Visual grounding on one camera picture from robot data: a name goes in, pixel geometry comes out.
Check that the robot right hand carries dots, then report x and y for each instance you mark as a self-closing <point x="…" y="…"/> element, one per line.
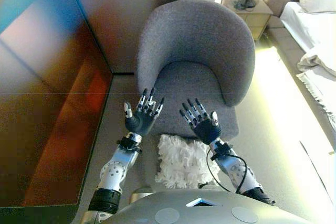
<point x="206" y="129"/>

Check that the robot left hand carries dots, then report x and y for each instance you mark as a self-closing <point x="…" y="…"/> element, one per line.
<point x="141" y="123"/>

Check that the white fringed cushion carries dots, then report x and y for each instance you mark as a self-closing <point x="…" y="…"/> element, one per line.
<point x="183" y="161"/>

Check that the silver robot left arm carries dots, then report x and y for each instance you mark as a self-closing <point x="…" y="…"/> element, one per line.
<point x="115" y="171"/>

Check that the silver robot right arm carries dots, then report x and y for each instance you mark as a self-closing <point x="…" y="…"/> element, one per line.
<point x="236" y="169"/>

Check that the silver robot left foot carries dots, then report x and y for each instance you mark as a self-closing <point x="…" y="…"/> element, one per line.
<point x="139" y="195"/>

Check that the grey robot torso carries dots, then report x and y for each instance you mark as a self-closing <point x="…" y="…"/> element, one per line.
<point x="210" y="212"/>

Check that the grey upholstered armchair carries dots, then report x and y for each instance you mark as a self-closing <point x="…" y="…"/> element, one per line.
<point x="197" y="37"/>

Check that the cream fringed blanket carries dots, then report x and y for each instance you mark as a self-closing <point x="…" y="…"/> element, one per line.
<point x="319" y="82"/>

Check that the beige wooden nightstand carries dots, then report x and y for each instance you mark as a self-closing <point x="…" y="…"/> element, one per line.
<point x="257" y="18"/>

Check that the beige upholstered bed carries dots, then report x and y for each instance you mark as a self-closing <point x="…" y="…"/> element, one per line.
<point x="291" y="37"/>

